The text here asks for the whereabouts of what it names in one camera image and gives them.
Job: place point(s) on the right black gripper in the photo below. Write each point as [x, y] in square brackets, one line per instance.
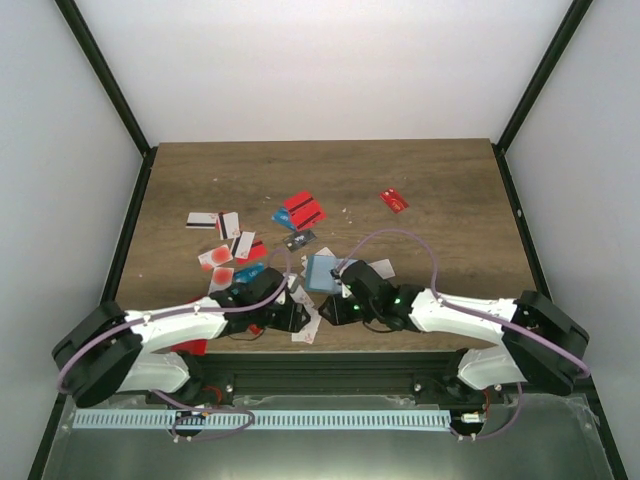
[335, 310]

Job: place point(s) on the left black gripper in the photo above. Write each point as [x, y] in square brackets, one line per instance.
[292, 321]

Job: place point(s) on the teal card holder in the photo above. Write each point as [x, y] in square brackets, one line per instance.
[319, 277]

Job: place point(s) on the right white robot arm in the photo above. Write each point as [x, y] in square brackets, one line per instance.
[530, 339]

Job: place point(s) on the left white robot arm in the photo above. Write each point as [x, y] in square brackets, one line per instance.
[146, 331]

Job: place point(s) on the white blossom card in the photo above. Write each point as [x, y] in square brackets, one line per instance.
[308, 333]
[297, 292]

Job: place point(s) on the white VIP sunset card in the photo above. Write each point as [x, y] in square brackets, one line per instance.
[383, 268]

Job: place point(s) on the blue VIP card lower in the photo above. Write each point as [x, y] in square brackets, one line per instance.
[248, 274]

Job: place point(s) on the blue vip card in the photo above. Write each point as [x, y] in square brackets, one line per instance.
[248, 274]
[282, 217]

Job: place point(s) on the white VIP chip card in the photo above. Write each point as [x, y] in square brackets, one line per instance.
[325, 251]

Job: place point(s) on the red card under white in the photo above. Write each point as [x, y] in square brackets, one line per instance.
[257, 250]

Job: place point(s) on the black VIP card upper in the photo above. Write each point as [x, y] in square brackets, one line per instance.
[299, 239]

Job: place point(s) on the white card red circle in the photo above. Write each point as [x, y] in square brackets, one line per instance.
[215, 257]

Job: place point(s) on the red stripe card front edge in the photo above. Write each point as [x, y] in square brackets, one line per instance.
[194, 347]

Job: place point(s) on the red card far right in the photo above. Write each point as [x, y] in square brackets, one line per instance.
[394, 200]

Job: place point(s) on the white card vertical stripe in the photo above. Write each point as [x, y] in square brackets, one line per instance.
[228, 225]

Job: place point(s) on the white card black stripe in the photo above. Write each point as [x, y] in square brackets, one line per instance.
[202, 220]

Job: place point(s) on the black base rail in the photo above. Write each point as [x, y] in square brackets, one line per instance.
[428, 376]

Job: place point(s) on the light blue slotted rail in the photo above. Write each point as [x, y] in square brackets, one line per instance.
[420, 420]

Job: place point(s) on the black frame post right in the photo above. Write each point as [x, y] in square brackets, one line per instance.
[561, 39]

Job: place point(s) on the black frame post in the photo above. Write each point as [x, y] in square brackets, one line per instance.
[561, 39]
[79, 28]

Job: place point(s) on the black frame post left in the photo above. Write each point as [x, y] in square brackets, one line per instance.
[79, 28]

